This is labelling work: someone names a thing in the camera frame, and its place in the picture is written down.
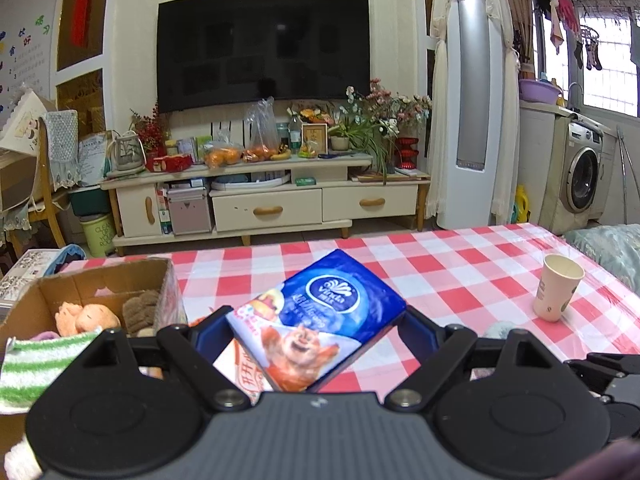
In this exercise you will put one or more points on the cream TV cabinet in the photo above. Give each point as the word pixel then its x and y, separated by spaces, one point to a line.
pixel 300 220

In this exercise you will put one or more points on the glass kettle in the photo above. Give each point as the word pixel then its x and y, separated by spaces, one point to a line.
pixel 127 152

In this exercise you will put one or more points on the cardboard box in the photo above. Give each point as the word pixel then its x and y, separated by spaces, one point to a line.
pixel 65 287

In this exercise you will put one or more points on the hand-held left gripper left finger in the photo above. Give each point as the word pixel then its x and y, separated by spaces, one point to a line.
pixel 212 332

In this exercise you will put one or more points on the silver washing machine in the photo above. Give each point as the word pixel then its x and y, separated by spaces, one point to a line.
pixel 580 175

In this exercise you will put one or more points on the red box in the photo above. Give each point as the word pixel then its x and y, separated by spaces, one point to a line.
pixel 172 163

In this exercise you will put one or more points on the red white checkered tablecloth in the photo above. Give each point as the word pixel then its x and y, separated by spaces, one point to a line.
pixel 450 270

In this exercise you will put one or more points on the light green trash bin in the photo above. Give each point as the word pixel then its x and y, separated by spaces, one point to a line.
pixel 100 235

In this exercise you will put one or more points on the pink storage case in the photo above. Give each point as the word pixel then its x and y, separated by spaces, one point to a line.
pixel 189 215

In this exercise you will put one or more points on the white round tray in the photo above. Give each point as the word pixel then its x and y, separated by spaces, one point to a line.
pixel 250 182

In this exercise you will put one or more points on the white printed carton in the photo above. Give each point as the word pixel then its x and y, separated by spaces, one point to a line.
pixel 30 265

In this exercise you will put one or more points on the green white striped cloth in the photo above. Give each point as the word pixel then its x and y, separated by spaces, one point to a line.
pixel 35 365

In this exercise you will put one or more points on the red berry branches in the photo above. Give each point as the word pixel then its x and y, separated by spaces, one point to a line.
pixel 150 130

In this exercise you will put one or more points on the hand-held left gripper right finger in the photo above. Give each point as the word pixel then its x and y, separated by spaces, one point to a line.
pixel 417 330

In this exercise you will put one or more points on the blue tissue pack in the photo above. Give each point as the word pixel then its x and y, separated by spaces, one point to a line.
pixel 340 295

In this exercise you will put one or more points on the wooden chair teal cover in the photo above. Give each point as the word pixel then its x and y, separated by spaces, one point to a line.
pixel 60 145

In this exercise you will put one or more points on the white laundry cabinet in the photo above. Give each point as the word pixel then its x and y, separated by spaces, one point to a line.
pixel 532 160

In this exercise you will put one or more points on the barred window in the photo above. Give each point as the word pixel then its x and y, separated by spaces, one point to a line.
pixel 610 85

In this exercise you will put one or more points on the red knot ornament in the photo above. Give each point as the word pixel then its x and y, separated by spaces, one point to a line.
pixel 82 10

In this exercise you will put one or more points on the wooden photo frame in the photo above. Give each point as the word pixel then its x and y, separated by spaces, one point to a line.
pixel 314 139

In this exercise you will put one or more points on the potted spider plant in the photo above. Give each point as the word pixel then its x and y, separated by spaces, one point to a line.
pixel 360 132

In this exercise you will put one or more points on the purple basin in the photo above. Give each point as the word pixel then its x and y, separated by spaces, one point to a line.
pixel 540 92

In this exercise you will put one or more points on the yellow bottle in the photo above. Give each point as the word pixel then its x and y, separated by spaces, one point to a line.
pixel 521 207

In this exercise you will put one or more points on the red vase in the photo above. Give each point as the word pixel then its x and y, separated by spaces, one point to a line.
pixel 406 152

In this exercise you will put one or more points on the small green box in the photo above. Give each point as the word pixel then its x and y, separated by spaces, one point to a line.
pixel 306 181

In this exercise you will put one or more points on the white tower air conditioner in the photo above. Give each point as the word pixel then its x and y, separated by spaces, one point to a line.
pixel 470 195

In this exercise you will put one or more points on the white paper cup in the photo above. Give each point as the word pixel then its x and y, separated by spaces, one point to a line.
pixel 555 290

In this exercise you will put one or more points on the dark green storage bin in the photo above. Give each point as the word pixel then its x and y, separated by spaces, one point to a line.
pixel 90 200

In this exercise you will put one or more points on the clear plastic bag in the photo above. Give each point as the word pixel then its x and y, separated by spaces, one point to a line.
pixel 262 130

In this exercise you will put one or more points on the wall poster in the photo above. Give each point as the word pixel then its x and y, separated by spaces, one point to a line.
pixel 20 60

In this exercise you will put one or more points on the white printed paper sheet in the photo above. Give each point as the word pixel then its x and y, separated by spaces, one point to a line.
pixel 92 160

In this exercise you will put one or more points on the cream scalloped paper sheet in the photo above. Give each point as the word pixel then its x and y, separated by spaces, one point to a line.
pixel 25 120

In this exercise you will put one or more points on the bag of oranges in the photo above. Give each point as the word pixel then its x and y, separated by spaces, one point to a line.
pixel 225 156

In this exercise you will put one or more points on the green glass bottle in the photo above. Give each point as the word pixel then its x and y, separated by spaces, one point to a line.
pixel 296 135

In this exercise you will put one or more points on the hanging laundry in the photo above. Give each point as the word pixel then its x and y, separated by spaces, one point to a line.
pixel 567 12

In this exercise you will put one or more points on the orange snack packet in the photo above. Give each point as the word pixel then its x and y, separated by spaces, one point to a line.
pixel 245 370

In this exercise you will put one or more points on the black television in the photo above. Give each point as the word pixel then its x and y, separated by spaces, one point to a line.
pixel 265 45

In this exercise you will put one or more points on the pink white flower bouquet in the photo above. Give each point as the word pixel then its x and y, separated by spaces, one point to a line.
pixel 395 107

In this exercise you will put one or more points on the grey floral bedding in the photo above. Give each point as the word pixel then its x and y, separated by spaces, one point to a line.
pixel 610 250

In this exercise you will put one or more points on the yellow bananas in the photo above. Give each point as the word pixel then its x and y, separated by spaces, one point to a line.
pixel 281 155

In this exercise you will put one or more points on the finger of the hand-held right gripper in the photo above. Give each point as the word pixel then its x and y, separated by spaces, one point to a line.
pixel 600 365

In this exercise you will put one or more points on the white fluffy cloth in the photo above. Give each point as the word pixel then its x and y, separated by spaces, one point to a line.
pixel 20 457

